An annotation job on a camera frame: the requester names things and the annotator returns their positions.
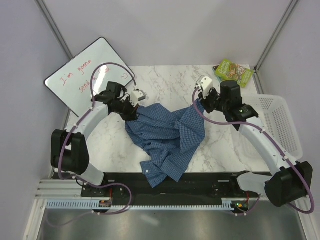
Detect white perforated plastic basket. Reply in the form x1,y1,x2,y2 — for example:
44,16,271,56
242,94,303,160

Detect white slotted cable duct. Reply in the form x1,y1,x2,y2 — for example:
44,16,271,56
45,199,236,211

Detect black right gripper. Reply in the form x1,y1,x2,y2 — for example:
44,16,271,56
198,86,229,114

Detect left grey corner post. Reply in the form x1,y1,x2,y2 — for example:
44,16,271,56
35,0,74,60

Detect aluminium frame rails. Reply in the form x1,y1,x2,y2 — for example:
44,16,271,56
25,167,320,240

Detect blue checked long sleeve shirt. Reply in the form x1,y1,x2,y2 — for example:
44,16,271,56
125,103,206,188

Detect whiteboard with red writing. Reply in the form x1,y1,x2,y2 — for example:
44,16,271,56
44,37,135,117

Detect grey corner post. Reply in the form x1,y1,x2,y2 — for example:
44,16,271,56
254,0,300,74
35,0,74,60

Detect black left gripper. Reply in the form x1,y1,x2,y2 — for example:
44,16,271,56
112,96,139,123

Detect right grey corner post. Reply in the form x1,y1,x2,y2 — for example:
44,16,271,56
254,0,300,74

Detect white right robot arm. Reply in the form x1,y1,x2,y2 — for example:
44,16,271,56
192,76,315,214

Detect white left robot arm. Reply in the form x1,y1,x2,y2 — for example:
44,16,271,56
50,82,146,197

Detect green illustrated book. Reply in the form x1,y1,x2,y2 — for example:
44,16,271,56
212,59,254,88

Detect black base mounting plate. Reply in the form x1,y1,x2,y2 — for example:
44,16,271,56
81,172,258,206

